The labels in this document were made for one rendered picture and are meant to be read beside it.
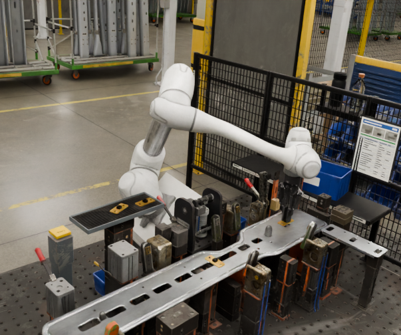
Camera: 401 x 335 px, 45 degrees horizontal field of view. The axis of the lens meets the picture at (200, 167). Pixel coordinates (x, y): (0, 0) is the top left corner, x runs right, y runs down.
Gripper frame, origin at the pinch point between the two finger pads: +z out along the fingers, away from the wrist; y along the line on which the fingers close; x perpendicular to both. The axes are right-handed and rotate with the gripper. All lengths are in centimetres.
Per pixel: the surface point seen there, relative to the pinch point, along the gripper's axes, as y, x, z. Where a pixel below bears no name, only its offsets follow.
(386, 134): 14, 55, -32
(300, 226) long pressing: 4.9, 5.7, 6.5
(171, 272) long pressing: -5, -65, 6
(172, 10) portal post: -549, 403, -21
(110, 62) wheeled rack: -651, 346, 83
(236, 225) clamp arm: -13.4, -18.9, 5.7
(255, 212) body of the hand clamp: -16.0, -2.9, 5.2
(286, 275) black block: 18.4, -21.9, 13.7
